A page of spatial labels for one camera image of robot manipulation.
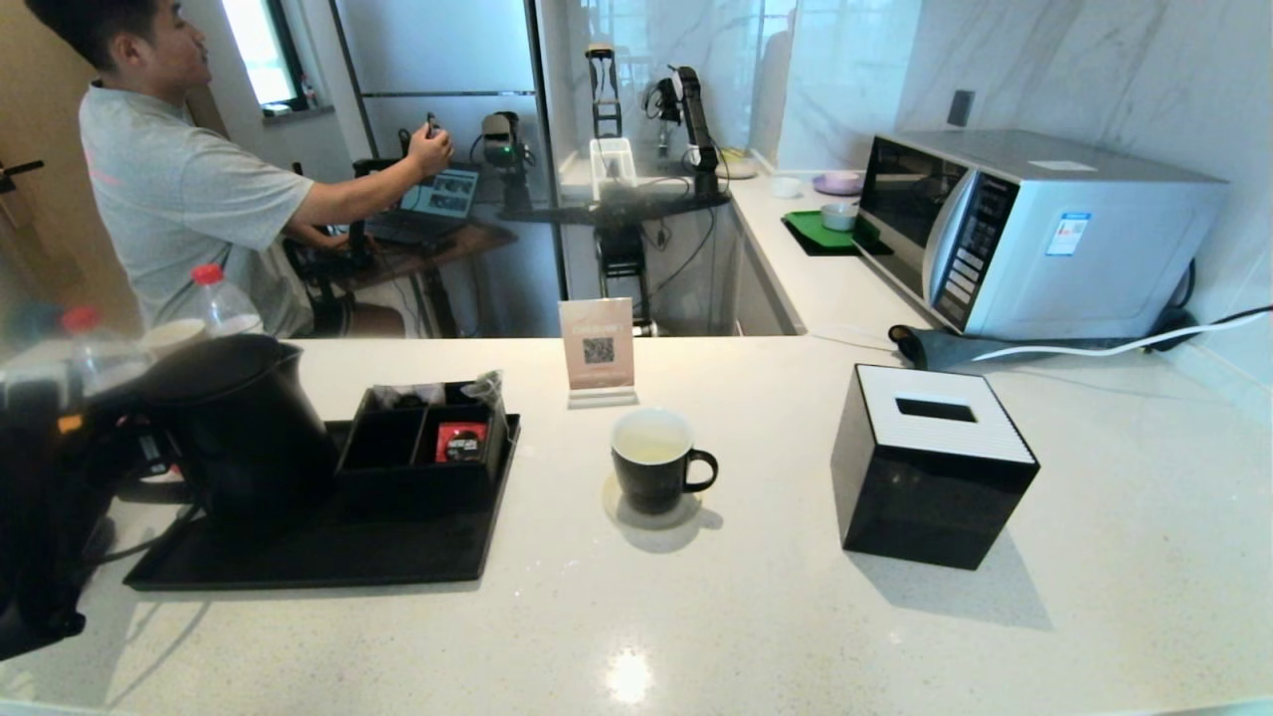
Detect black electric kettle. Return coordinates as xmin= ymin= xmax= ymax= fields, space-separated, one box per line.
xmin=139 ymin=333 xmax=339 ymax=538

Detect clear water bottle red cap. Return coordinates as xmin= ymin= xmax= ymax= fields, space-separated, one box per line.
xmin=60 ymin=306 xmax=150 ymax=391
xmin=192 ymin=264 xmax=265 ymax=337

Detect person in grey t-shirt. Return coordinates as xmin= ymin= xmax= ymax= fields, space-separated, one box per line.
xmin=25 ymin=0 xmax=455 ymax=339

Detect black serving tray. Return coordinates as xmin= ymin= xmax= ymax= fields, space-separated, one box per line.
xmin=124 ymin=415 xmax=522 ymax=592

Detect white sachet packets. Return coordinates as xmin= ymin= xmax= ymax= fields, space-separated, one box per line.
xmin=376 ymin=384 xmax=449 ymax=409

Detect black compartment organizer box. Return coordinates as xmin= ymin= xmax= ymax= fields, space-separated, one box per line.
xmin=334 ymin=382 xmax=511 ymax=513

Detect red coffee sachet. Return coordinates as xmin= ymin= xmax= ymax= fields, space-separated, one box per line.
xmin=436 ymin=423 xmax=490 ymax=464

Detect brown wooden desk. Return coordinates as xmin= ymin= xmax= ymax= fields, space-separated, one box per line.
xmin=328 ymin=219 xmax=518 ymax=339

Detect black laptop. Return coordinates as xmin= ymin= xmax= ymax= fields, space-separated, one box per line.
xmin=368 ymin=164 xmax=483 ymax=248

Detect QR code acrylic sign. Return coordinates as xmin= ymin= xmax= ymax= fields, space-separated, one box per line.
xmin=558 ymin=297 xmax=639 ymax=410

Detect silver refrigerator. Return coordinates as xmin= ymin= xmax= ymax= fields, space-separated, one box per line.
xmin=331 ymin=0 xmax=563 ymax=339

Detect black mug white inside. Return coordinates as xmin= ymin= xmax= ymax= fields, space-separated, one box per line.
xmin=611 ymin=408 xmax=719 ymax=516

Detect white plastic rack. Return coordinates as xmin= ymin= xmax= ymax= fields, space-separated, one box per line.
xmin=590 ymin=136 xmax=638 ymax=203

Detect green tray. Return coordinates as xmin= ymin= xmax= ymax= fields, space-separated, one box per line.
xmin=781 ymin=210 xmax=891 ymax=260

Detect black tissue box white lid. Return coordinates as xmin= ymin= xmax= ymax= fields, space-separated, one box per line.
xmin=830 ymin=364 xmax=1041 ymax=571

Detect silver microwave oven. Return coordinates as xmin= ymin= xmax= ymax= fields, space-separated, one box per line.
xmin=856 ymin=128 xmax=1231 ymax=343

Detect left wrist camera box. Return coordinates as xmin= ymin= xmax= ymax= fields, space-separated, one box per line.
xmin=0 ymin=343 xmax=81 ymax=414

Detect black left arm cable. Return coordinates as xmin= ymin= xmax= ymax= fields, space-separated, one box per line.
xmin=85 ymin=502 xmax=205 ymax=570

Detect window with black frame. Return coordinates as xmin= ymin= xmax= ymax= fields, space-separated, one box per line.
xmin=221 ymin=0 xmax=311 ymax=118

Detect black ladder-shaped frame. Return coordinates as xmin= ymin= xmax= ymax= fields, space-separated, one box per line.
xmin=585 ymin=41 xmax=625 ymax=138

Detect white power cable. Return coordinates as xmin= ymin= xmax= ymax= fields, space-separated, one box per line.
xmin=970 ymin=308 xmax=1273 ymax=364

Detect black power cable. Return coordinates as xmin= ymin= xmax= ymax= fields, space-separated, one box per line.
xmin=1154 ymin=261 xmax=1273 ymax=339

